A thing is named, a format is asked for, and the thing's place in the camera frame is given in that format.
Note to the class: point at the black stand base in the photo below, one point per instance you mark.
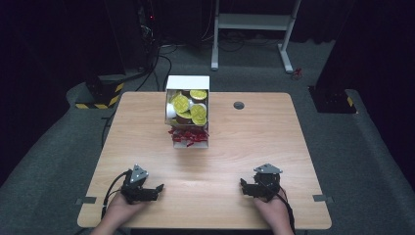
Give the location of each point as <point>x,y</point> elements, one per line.
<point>332,101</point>

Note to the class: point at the small red floor object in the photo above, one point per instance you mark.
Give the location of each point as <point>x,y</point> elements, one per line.
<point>296,73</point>

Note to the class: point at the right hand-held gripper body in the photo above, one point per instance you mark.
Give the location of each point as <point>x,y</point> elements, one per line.
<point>267,186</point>

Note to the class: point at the person's left hand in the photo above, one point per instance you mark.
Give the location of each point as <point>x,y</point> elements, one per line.
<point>121,209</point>

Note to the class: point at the yellow-black striped stand base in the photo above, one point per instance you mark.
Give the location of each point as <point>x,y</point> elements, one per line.
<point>111,98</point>

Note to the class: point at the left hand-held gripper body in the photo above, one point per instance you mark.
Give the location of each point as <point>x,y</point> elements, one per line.
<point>134,191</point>

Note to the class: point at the pile of red packets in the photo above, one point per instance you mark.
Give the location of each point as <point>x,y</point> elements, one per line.
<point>189,135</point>

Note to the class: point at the black equipment rack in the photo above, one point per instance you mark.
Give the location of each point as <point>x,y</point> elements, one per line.
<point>169,19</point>

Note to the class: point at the pile of yellow-lidded capsules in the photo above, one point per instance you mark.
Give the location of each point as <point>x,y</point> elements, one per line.
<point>181,104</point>

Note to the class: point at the white metal stand frame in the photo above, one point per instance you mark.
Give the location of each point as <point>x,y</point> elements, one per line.
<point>253,21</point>

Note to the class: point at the white two-tier display box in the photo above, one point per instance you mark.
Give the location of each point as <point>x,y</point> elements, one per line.
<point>187,82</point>

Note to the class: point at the grey tape strip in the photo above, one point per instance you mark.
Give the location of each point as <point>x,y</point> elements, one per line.
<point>86,200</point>
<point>322,198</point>

